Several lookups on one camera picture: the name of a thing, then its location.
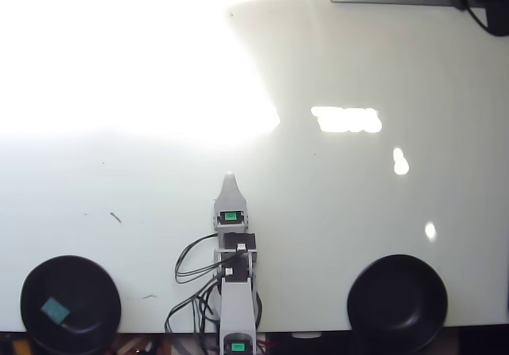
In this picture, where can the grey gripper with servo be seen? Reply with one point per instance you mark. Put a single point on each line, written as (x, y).
(230, 221)

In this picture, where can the blue cube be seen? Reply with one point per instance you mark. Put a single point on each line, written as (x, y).
(55, 310)

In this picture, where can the black round bowl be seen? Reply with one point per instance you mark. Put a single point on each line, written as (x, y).
(79, 283)
(397, 303)

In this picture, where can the yellow object under table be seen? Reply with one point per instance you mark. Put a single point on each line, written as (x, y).
(20, 347)

